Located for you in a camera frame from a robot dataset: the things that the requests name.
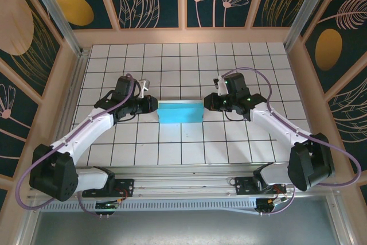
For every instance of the aluminium side rail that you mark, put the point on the aluminium side rail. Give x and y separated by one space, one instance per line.
75 84

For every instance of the aluminium frame post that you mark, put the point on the aluminium frame post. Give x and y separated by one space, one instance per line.
306 7
57 12

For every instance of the white and blue paper box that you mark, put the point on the white and blue paper box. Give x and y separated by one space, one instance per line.
180 113

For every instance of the grey metal panel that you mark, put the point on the grey metal panel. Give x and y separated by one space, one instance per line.
183 227

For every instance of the long aluminium base rail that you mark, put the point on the long aluminium base rail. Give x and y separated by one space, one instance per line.
183 184

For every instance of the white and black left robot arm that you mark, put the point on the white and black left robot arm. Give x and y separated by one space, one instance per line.
86 130

